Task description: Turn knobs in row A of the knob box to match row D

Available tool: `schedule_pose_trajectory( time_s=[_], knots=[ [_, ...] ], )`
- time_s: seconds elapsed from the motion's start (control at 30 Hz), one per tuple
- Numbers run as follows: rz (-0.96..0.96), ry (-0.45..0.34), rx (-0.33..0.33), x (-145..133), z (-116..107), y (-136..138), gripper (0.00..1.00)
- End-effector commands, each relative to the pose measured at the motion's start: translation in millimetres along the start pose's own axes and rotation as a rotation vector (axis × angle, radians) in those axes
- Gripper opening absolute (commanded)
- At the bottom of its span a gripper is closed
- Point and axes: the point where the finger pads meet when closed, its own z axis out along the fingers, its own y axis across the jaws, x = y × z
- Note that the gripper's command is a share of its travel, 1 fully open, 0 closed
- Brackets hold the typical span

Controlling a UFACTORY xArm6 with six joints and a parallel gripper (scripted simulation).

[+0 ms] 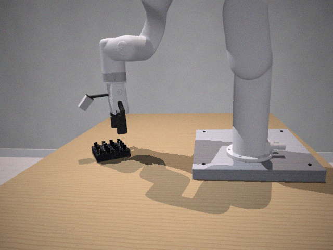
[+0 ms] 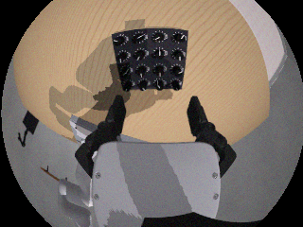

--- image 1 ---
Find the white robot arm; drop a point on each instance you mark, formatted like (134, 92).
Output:
(250, 57)

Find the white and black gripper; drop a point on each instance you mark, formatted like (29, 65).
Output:
(118, 105)

